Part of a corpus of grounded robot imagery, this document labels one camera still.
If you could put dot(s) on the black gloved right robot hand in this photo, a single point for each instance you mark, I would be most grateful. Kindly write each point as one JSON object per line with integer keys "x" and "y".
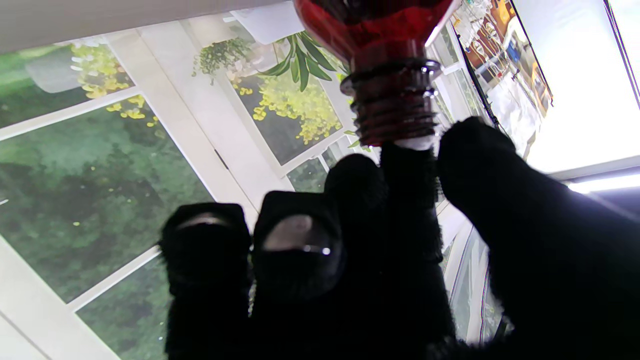
{"x": 375, "y": 300}

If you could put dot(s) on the red translucent sample bottle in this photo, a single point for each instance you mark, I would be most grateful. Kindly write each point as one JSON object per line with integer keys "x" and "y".
{"x": 385, "y": 30}

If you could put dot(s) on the black stand pole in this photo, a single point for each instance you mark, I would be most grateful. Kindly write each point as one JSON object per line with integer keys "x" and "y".
{"x": 480, "y": 85}

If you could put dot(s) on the broad-leaf green plant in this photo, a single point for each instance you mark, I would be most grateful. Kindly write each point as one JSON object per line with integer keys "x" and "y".
{"x": 300, "y": 62}

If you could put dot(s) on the bright ceiling light panel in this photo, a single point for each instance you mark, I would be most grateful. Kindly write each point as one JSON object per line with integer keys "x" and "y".
{"x": 605, "y": 183}

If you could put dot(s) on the small flowering plant white pot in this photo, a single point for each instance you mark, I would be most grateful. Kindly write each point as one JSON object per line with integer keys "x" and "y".
{"x": 220, "y": 55}

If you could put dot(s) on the white rectangular planter box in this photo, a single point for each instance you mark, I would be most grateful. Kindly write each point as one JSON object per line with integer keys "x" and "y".
{"x": 270, "y": 20}

